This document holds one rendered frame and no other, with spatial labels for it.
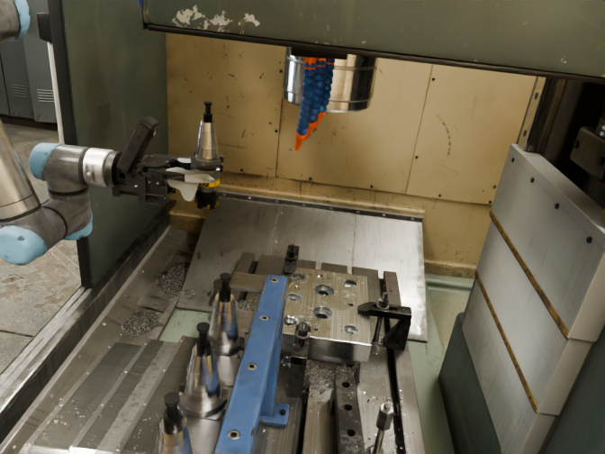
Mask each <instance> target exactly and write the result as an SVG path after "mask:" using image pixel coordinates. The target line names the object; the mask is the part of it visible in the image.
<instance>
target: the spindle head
mask: <svg viewBox="0 0 605 454"><path fill-rule="evenodd" d="M143 14H144V23H146V24H149V25H148V29H149V31H153V32H168V33H176V34H184V35H191V36H199V37H206V38H214V39H222V40H230V41H244V42H252V43H259V44H267V45H275V46H283V47H290V48H298V49H306V50H320V51H327V52H336V53H343V54H351V55H358V56H367V57H374V58H382V59H396V60H404V61H411V62H419V63H427V64H435V65H442V66H450V67H458V68H472V69H480V70H488V71H495V72H503V73H511V74H518V75H526V76H533V77H548V78H556V79H563V80H572V81H579V82H586V83H594V84H602V85H605V0H143Z"/></svg>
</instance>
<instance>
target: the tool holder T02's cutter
mask: <svg viewBox="0 0 605 454"><path fill-rule="evenodd" d="M218 200H219V194H218V192H216V190H215V191H213V192H210V193H205V192H201V191H199V190H197V191H196V194H195V207H196V208H199V209H203V208H204V207H207V210H212V209H214V207H215V205H216V207H218Z"/></svg>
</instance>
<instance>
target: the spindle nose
mask: <svg viewBox="0 0 605 454"><path fill-rule="evenodd" d="M285 55H286V57H285V60H284V82H283V88H284V98H285V100H286V101H288V102H289V103H291V104H295V105H298V106H301V104H302V102H301V100H302V98H303V96H302V91H303V83H304V82H303V77H304V76H305V75H304V74H303V71H304V65H303V64H304V60H305V57H293V56H292V55H291V48H290V47H286V49H285ZM378 62H379V58H374V57H367V56H358V55H351V54H348V58H347V59H346V60H344V59H335V62H334V70H332V71H333V74H334V76H333V77H332V80H333V83H332V85H331V88H332V89H331V91H330V98H329V104H328V105H326V106H327V111H326V112H334V113H355V112H361V111H364V110H366V109H367V108H369V107H370V104H371V99H372V98H373V95H374V90H375V79H376V73H377V65H378Z"/></svg>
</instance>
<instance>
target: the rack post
mask: <svg viewBox="0 0 605 454"><path fill-rule="evenodd" d="M285 302H286V296H285V300H284V308H283V312H282V317H281V321H280V325H279V330H278V334H277V338H276V343H275V350H274V355H273V359H272V364H271V368H270V372H269V377H268V381H267V385H266V393H265V397H264V402H263V406H262V411H261V414H260V419H259V423H261V424H266V425H273V426H279V427H286V426H287V421H288V414H289V408H290V405H289V404H281V403H276V402H275V397H276V388H277V379H278V370H279V361H280V353H281V344H282V336H283V327H284V310H285Z"/></svg>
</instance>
